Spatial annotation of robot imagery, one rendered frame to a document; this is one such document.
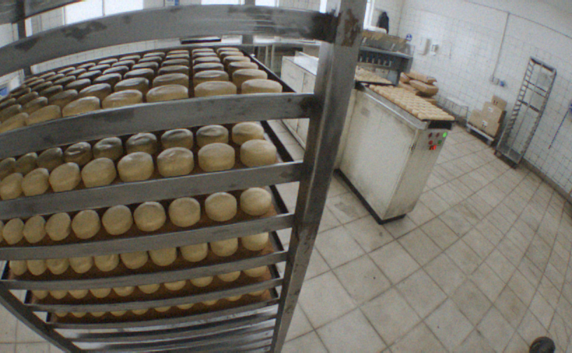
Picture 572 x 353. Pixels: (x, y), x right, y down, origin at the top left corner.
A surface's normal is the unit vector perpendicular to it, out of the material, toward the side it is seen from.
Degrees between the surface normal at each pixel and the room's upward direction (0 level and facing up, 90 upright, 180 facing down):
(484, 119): 87
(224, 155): 0
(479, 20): 90
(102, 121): 90
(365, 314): 0
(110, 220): 0
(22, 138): 90
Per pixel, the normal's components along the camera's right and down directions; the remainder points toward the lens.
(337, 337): 0.10, -0.80
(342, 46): 0.33, 0.58
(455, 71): -0.89, 0.19
